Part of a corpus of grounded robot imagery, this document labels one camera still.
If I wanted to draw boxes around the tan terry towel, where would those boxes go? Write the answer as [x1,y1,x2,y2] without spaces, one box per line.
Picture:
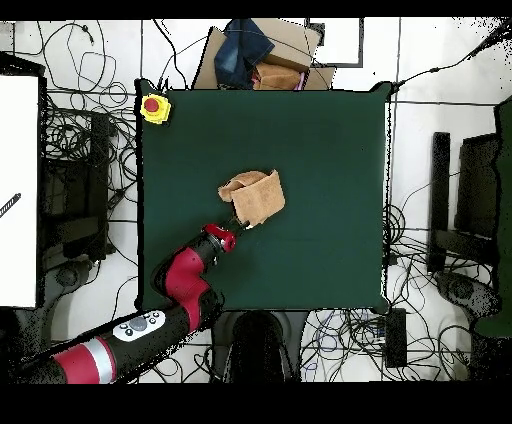
[217,168,287,229]

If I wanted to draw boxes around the yellow emergency stop button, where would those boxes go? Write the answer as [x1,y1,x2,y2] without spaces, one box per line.
[139,93,172,125]

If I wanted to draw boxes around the thick black cable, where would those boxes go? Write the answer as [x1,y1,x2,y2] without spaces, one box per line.
[389,17,512,95]

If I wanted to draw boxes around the black striped rod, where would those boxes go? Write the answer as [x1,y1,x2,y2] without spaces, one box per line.
[0,192,22,219]

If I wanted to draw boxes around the black rectangular frame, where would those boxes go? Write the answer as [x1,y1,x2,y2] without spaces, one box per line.
[305,17,364,68]

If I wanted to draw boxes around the green cloth covered furniture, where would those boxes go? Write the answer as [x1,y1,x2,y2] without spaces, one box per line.
[474,95,512,338]

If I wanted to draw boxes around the black caster base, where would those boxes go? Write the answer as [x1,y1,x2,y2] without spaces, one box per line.
[43,259,95,313]
[435,271,503,321]

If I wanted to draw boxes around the folded brown towel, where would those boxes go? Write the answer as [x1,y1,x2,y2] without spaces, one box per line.
[253,62,303,91]

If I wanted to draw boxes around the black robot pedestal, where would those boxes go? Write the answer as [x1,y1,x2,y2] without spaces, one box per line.
[209,309,310,383]

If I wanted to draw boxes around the brown cardboard box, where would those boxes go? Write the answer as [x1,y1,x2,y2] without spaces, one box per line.
[191,17,337,91]

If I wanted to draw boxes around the blue denim jeans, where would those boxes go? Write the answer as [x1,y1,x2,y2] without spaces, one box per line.
[213,17,276,89]

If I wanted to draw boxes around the white panel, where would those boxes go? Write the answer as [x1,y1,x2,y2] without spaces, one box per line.
[0,74,40,309]

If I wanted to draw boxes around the black equipment stand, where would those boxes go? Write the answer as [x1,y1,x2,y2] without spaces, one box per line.
[39,111,111,265]

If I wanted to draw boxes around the dark green table cloth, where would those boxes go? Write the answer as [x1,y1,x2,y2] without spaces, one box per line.
[134,78,393,314]

